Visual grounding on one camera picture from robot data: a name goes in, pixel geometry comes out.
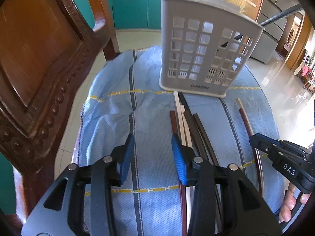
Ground black chopstick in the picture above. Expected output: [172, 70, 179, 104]
[219, 3, 304, 49]

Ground person's right hand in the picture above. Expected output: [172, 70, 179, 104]
[278, 183, 311, 224]

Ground cream white chopstick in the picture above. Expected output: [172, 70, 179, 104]
[173, 91, 194, 233]

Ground reddish brown chopstick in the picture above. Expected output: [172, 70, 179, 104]
[170, 110, 187, 236]

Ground red brown cream-tipped chopstick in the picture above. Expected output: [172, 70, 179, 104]
[235, 98, 264, 197]

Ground grey plastic utensil basket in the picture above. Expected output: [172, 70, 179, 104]
[159, 0, 264, 98]

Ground blue striped cloth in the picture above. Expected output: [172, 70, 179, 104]
[77, 46, 279, 235]

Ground wooden door frame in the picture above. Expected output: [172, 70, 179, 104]
[226, 0, 305, 57]

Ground teal lower kitchen cabinets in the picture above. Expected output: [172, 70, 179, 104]
[0, 0, 225, 217]

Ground dark wooden chair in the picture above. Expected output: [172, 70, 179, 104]
[0, 0, 121, 236]

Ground dark brown chopstick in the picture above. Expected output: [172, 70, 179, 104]
[193, 113, 219, 166]
[179, 92, 223, 232]

